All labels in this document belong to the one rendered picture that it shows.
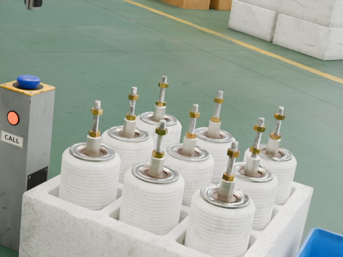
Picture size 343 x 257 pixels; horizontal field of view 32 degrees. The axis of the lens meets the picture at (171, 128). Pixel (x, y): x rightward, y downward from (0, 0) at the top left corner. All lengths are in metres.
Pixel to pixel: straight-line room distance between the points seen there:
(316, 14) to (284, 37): 0.26
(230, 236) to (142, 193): 0.15
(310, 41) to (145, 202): 2.67
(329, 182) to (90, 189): 0.92
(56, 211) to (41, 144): 0.18
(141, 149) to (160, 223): 0.18
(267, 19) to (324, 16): 0.43
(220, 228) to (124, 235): 0.15
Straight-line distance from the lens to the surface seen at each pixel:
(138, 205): 0.92
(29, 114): 1.07
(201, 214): 0.88
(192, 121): 1.02
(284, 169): 1.09
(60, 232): 0.99
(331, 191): 1.68
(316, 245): 1.19
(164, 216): 0.93
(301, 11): 3.56
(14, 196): 1.14
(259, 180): 0.98
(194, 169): 1.01
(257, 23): 3.79
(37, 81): 1.08
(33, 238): 1.03
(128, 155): 1.05
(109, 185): 0.98
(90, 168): 0.96
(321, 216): 1.52
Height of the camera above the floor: 0.63
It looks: 19 degrees down
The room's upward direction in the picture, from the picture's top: 9 degrees clockwise
